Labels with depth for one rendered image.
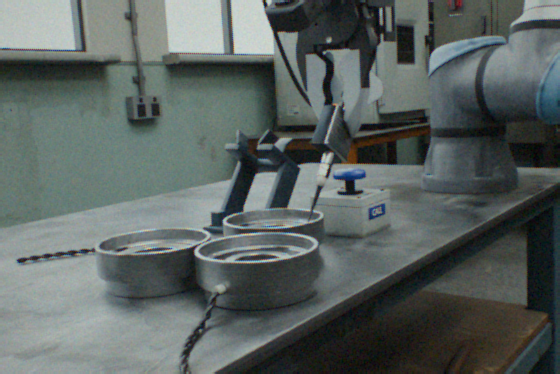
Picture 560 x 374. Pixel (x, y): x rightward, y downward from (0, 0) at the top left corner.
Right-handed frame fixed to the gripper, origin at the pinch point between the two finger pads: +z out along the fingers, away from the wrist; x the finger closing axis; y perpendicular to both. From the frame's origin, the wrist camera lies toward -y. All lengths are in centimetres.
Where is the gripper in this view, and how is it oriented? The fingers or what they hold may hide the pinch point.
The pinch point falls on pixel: (337, 124)
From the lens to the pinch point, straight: 71.2
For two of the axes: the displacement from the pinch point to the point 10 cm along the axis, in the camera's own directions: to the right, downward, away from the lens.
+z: 0.6, 9.9, 1.4
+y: 6.3, -1.5, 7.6
